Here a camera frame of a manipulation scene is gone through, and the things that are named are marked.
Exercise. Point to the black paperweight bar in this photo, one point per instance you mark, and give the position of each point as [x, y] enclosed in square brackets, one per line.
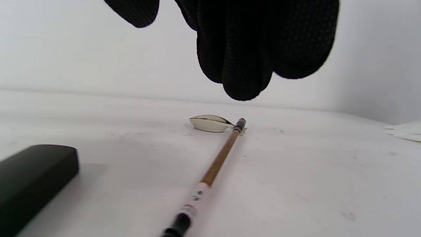
[29, 181]

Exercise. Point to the person's right hand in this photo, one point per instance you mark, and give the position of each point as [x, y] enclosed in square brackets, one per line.
[256, 42]

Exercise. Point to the small white ink dish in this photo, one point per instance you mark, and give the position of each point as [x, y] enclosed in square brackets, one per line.
[209, 125]

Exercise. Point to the bamboo Chinese brush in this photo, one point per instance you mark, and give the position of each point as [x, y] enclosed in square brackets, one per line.
[218, 163]

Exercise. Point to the crumpled white paper sheets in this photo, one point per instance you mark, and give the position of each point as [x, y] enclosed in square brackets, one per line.
[406, 131]

